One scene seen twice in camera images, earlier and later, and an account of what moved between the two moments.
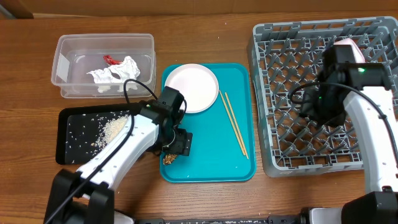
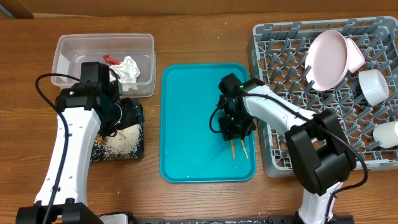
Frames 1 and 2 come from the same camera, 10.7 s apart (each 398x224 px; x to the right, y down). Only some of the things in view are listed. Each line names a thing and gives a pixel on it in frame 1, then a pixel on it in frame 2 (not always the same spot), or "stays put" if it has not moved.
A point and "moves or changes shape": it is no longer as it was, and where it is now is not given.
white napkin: (117, 74) stays put
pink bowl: (359, 56) stays put
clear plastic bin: (96, 65) stays put
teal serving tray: (217, 155) stays put
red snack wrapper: (109, 61) stays put
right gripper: (310, 110) → (233, 131)
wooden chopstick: (231, 122) moves or changes shape
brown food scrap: (168, 158) → (99, 139)
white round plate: (198, 84) → (327, 60)
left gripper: (183, 144) → (134, 113)
